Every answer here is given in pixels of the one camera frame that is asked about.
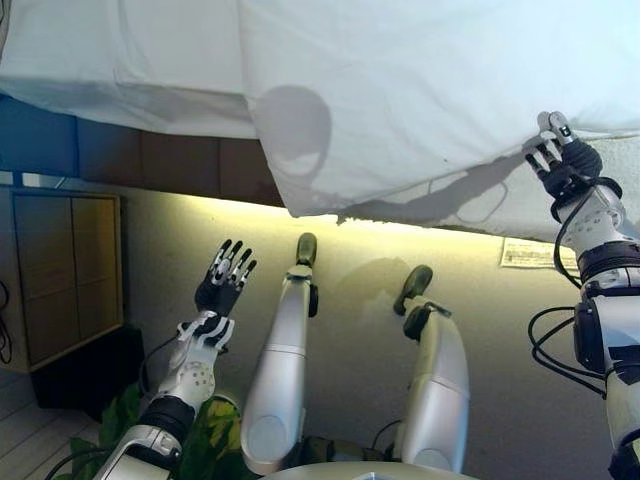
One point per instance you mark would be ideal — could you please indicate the white sheeted mattress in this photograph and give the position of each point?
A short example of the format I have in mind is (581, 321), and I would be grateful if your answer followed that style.
(125, 45)

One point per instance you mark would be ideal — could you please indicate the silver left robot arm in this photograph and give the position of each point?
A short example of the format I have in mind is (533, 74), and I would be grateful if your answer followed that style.
(192, 372)

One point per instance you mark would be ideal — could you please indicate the silver robot leg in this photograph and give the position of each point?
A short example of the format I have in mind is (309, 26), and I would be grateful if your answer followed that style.
(280, 360)
(440, 380)

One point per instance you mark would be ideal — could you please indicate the printed paper sheet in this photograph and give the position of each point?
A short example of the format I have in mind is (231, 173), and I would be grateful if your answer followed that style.
(530, 252)

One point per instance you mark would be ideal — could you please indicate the silver left robot leg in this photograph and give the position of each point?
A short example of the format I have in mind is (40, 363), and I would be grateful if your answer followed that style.
(280, 360)

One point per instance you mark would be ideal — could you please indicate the wooden bedside cabinet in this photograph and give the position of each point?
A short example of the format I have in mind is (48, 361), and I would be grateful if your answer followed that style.
(65, 280)

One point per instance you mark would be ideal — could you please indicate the brown bed base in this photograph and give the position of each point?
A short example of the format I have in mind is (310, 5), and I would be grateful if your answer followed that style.
(175, 160)

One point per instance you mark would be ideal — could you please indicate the white duvet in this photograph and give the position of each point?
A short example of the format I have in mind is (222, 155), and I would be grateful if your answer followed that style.
(400, 75)

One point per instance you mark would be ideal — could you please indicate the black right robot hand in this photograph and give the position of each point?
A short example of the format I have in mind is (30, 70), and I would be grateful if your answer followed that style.
(580, 160)

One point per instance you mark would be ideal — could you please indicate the black floor box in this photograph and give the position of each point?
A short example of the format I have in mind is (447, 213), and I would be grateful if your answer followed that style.
(85, 375)

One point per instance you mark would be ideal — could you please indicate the silver right robot leg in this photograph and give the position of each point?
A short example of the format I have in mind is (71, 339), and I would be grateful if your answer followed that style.
(440, 380)

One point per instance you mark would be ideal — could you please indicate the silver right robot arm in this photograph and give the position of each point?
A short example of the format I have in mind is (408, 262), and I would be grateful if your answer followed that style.
(597, 225)

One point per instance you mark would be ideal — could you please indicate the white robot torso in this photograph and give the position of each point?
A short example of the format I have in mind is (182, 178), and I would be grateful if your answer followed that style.
(375, 474)

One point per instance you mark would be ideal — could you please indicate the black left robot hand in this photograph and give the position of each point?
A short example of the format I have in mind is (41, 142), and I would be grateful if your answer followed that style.
(217, 297)

